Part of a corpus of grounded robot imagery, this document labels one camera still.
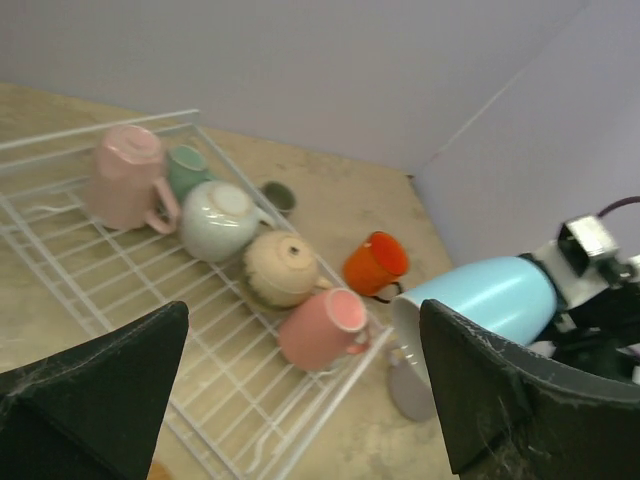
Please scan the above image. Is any coral pink mug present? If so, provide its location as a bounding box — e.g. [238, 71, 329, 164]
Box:
[278, 288, 371, 371]

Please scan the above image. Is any light blue mug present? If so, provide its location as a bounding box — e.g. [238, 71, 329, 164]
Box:
[389, 256, 558, 383]

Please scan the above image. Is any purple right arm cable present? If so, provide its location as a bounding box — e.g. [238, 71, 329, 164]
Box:
[597, 195, 640, 221]

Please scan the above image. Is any light pink mug white inside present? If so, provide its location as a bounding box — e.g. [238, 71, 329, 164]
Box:
[83, 124, 181, 235]

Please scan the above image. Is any white wire dish rack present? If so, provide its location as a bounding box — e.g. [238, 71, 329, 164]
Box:
[1, 121, 391, 479]

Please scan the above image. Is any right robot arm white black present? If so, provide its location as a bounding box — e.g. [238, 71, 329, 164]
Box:
[522, 241, 639, 383]

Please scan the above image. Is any round woven cork coaster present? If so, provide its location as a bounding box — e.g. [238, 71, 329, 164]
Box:
[147, 461, 172, 480]

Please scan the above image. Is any pale grey white mug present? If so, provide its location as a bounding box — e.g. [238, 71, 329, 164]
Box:
[179, 180, 277, 263]

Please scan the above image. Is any beige round mug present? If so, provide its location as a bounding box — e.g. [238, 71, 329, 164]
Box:
[243, 230, 333, 310]

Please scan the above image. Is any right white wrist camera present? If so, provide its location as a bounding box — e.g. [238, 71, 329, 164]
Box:
[557, 214, 620, 277]

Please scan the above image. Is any sage green cup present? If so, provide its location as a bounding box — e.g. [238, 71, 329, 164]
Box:
[167, 145, 217, 204]

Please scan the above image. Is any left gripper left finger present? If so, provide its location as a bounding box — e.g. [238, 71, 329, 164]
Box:
[1, 301, 189, 479]

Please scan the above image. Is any lilac mug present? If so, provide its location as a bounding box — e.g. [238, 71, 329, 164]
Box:
[387, 342, 437, 423]

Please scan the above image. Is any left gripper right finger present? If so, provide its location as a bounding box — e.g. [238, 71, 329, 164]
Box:
[419, 300, 639, 479]

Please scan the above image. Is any orange cup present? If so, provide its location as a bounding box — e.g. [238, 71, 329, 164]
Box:
[342, 231, 410, 304]

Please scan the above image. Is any olive green small cup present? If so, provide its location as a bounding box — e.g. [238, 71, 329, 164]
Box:
[260, 181, 297, 218]

